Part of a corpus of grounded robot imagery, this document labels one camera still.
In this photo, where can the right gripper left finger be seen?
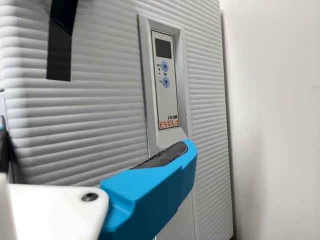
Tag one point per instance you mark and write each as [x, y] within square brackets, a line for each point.
[3, 150]

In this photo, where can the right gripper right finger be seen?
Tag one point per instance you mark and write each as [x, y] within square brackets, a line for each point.
[150, 195]

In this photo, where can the incubator door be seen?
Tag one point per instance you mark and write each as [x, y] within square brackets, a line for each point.
[100, 112]

